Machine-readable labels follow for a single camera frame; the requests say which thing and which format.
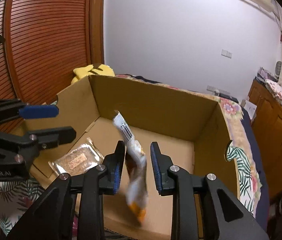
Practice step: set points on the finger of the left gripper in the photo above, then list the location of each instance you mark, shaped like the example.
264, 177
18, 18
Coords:
39, 111
48, 136

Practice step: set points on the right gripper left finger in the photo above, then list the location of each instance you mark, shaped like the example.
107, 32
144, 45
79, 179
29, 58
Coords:
114, 166

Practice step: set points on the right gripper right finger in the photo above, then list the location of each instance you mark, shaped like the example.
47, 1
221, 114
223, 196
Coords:
161, 166

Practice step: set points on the white orange snack packet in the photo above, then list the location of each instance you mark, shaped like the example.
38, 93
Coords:
136, 164

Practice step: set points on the clear brown cookie packet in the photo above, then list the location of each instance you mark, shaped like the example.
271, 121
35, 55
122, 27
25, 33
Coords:
79, 160

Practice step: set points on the brown cardboard box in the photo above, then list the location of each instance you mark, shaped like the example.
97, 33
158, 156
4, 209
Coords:
190, 129

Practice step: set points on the floral bed quilt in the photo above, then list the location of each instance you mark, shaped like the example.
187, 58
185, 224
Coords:
242, 136

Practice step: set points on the yellow Pikachu plush toy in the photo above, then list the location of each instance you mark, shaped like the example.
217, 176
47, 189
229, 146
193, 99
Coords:
92, 69

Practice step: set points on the brown louvered wardrobe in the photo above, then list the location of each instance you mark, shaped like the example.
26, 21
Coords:
45, 40

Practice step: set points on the white paper bag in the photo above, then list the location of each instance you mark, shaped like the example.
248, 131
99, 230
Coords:
250, 108

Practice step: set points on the wooden sideboard cabinet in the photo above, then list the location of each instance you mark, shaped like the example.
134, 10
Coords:
267, 128

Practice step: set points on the folded floral cloth stack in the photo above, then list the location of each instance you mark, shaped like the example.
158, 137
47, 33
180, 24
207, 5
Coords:
274, 88

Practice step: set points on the small white fan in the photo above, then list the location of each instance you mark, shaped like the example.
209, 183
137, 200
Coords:
278, 69

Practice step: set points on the white wall switch plate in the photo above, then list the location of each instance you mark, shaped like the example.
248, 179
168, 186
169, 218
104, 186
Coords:
226, 53

